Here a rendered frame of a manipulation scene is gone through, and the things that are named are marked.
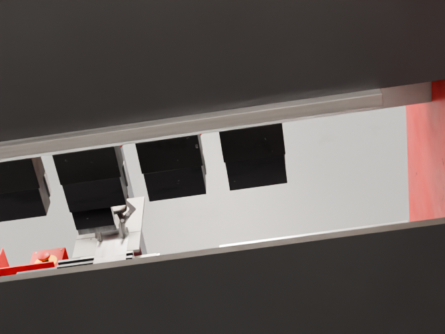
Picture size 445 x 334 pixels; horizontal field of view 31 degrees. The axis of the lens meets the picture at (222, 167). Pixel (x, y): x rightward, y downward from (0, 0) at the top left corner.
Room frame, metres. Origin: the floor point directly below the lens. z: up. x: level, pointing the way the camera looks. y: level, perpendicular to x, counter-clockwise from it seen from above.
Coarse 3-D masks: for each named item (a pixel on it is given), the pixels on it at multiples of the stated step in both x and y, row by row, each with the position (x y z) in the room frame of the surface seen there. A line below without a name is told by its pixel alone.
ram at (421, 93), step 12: (420, 84) 1.65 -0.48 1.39; (384, 96) 1.66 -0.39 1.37; (396, 96) 1.65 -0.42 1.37; (408, 96) 1.65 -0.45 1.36; (420, 96) 1.65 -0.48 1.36; (372, 108) 1.66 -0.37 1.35; (384, 108) 1.66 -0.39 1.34; (288, 120) 1.67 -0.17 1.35; (204, 132) 1.68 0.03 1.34; (108, 144) 1.69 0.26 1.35; (120, 144) 1.69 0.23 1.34; (24, 156) 1.70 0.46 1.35; (36, 156) 1.70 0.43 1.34
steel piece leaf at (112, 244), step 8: (104, 232) 1.83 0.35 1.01; (112, 232) 1.83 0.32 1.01; (128, 232) 1.83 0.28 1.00; (104, 240) 1.81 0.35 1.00; (112, 240) 1.81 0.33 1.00; (120, 240) 1.80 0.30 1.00; (96, 248) 1.78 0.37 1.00; (104, 248) 1.77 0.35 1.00; (112, 248) 1.77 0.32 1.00; (120, 248) 1.76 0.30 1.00; (96, 256) 1.74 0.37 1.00; (104, 256) 1.73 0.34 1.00
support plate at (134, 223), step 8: (128, 200) 2.00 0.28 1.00; (136, 200) 1.99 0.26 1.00; (144, 200) 2.00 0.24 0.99; (128, 208) 1.96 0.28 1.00; (136, 208) 1.95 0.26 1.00; (136, 216) 1.91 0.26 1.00; (128, 224) 1.87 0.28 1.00; (136, 224) 1.87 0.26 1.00; (136, 232) 1.83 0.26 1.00; (80, 240) 1.83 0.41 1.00; (88, 240) 1.83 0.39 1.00; (96, 240) 1.82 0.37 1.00; (128, 240) 1.80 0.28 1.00; (136, 240) 1.79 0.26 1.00; (80, 248) 1.80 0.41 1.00; (88, 248) 1.79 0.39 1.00; (128, 248) 1.76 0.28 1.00; (136, 248) 1.75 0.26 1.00; (72, 256) 1.76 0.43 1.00; (80, 256) 1.76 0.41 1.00
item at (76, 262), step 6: (132, 252) 1.74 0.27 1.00; (72, 258) 1.75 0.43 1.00; (78, 258) 1.75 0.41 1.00; (84, 258) 1.74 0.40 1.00; (90, 258) 1.74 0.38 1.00; (126, 258) 1.72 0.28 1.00; (60, 264) 1.75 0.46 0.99; (66, 264) 1.73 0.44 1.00; (72, 264) 1.73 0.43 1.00; (78, 264) 1.72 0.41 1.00; (84, 264) 1.72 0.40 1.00
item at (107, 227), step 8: (104, 208) 1.72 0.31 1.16; (112, 208) 1.74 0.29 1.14; (80, 216) 1.73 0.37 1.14; (88, 216) 1.73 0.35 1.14; (96, 216) 1.72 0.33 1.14; (104, 216) 1.72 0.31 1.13; (112, 216) 1.72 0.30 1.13; (80, 224) 1.73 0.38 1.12; (88, 224) 1.73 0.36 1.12; (96, 224) 1.72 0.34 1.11; (104, 224) 1.72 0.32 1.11; (112, 224) 1.72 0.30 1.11; (80, 232) 1.74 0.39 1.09; (88, 232) 1.73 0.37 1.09; (96, 232) 1.73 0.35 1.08
